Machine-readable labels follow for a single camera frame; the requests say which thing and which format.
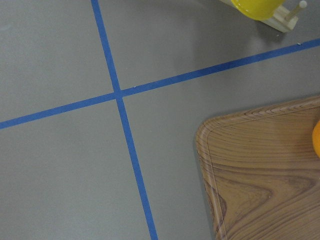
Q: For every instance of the orange fruit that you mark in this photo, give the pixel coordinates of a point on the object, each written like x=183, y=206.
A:
x=316, y=139

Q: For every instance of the wooden brown tray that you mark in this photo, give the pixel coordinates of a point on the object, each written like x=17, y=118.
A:
x=261, y=173

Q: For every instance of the yellow mug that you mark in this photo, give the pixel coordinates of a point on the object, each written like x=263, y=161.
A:
x=255, y=9

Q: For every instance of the wooden mug rack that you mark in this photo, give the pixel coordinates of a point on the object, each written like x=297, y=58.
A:
x=285, y=20

